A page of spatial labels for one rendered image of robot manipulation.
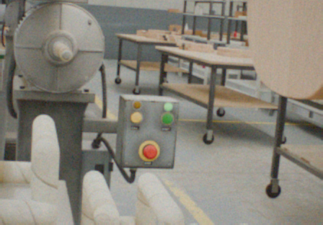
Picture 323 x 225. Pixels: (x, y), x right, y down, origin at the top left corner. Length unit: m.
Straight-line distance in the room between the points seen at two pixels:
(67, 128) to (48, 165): 1.23
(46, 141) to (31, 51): 1.04
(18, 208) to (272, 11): 0.46
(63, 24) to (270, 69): 0.94
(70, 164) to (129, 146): 0.25
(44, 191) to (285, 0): 0.42
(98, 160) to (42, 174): 1.29
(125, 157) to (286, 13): 1.04
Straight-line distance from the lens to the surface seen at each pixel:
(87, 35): 1.82
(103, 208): 0.81
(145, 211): 0.98
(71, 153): 2.02
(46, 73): 1.81
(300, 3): 0.87
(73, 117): 2.00
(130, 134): 1.85
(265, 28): 0.99
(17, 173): 0.96
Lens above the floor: 1.37
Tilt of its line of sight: 8 degrees down
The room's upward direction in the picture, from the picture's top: 5 degrees clockwise
